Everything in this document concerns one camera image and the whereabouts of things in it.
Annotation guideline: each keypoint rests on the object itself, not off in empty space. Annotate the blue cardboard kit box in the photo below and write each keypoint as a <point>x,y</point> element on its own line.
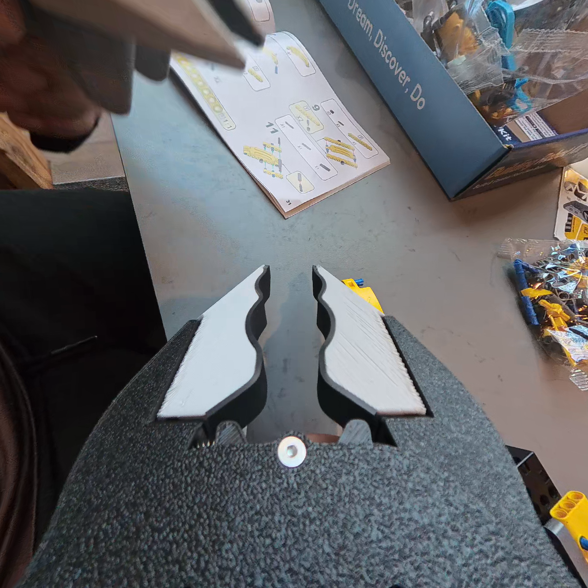
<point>413,115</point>

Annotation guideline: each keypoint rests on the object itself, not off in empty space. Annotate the large white label parts bag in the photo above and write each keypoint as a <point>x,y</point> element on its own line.
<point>528,55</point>

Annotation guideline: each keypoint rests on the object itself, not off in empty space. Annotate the person's left hand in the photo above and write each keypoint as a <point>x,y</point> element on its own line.
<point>41,82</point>

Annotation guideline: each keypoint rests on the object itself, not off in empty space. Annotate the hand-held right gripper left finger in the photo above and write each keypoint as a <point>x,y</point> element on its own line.
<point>211,358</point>

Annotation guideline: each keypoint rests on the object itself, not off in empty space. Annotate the grey brick part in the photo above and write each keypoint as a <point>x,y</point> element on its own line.
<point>567,542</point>

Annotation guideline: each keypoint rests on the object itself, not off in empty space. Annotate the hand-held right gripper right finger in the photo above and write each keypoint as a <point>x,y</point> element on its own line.
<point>367,358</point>

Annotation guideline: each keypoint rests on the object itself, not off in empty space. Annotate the open instruction booklet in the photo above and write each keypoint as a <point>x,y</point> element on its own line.
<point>275,138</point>

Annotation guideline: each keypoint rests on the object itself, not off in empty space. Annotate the yellow panel brick blue pin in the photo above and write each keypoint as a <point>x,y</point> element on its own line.
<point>367,296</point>

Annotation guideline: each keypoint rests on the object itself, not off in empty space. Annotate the sticker sheet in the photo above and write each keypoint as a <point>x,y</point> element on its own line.
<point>574,206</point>

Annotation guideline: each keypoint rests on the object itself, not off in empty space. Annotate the person's brown shirt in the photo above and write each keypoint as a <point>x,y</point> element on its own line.
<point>13,459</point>

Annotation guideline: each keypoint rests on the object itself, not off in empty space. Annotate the yellow holed brick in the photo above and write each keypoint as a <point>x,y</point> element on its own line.
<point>569,510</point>

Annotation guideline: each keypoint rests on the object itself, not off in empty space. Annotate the clear bag of small pins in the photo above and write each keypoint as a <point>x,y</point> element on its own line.
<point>551,312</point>

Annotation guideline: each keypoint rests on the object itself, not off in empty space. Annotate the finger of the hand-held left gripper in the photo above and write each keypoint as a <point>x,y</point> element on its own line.
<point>160,23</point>
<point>110,73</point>

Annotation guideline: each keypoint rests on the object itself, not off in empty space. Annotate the black perforated block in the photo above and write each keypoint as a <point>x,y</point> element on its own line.
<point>533,477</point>

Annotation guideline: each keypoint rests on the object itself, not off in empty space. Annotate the person's black pants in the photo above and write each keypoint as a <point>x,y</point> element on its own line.
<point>82,275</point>

